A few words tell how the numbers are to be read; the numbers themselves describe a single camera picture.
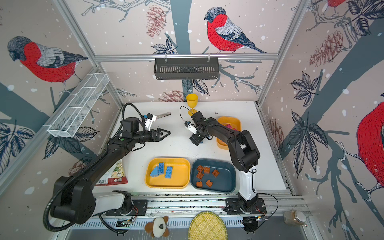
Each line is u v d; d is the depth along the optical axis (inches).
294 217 24.9
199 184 31.1
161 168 33.7
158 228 25.9
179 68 42.1
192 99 42.2
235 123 39.9
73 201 15.8
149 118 29.3
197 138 33.2
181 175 33.1
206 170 33.4
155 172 32.9
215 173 32.9
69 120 28.1
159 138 27.7
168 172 32.9
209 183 31.2
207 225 26.9
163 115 44.9
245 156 20.1
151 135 28.3
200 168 33.7
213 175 33.0
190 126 34.3
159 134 28.2
